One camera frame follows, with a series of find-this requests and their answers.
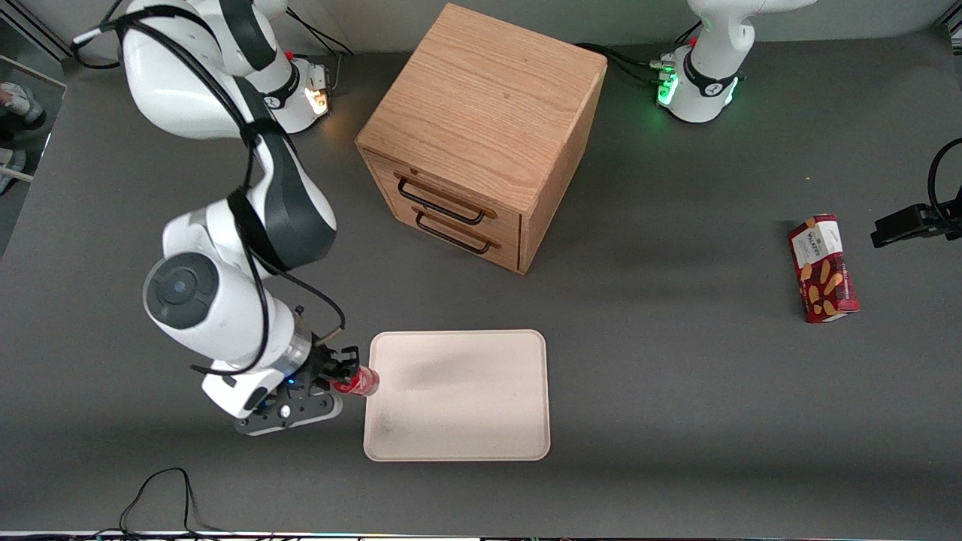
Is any black left-arm base cable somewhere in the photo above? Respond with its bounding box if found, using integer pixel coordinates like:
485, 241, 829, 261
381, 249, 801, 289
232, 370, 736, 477
575, 41, 670, 70
601, 53, 666, 83

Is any black metal drawer handle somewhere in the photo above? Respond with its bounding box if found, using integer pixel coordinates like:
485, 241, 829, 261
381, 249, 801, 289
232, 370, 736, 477
396, 174, 487, 226
415, 210, 493, 255

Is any cream plastic tray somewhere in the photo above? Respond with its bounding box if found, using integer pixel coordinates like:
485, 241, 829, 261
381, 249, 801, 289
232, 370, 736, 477
364, 329, 551, 462

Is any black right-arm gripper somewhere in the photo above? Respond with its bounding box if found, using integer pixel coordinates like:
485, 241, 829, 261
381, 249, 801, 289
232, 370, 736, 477
289, 344, 362, 397

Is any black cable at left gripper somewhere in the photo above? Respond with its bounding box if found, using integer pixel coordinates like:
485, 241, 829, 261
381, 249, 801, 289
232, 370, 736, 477
927, 138, 962, 219

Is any black right-arm base cable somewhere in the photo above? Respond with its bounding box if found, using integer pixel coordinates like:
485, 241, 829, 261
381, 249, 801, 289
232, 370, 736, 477
286, 8, 354, 57

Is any wooden drawer front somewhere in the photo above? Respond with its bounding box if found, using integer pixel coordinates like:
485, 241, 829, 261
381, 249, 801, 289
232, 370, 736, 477
374, 188, 522, 273
365, 153, 523, 245

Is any grey sneaker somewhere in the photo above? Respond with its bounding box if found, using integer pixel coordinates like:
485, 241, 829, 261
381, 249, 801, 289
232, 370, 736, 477
0, 81, 47, 127
0, 148, 28, 198

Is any black cable along right arm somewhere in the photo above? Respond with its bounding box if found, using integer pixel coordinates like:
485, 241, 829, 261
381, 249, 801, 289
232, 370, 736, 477
71, 4, 348, 376

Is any red can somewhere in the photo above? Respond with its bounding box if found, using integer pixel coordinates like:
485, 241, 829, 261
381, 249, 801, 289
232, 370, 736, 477
333, 364, 380, 397

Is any thin black looped table cable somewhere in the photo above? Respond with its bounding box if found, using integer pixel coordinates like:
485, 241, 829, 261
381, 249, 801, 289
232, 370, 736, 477
90, 467, 226, 539

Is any oak wooden drawer cabinet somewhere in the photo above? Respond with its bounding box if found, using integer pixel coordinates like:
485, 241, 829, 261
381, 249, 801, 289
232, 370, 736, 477
355, 3, 608, 275

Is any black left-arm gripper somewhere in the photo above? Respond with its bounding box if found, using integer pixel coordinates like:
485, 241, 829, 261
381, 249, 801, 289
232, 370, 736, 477
871, 201, 962, 249

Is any red tartan shortbread box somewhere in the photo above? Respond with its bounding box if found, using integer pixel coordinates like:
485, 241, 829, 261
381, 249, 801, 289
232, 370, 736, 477
788, 214, 860, 324

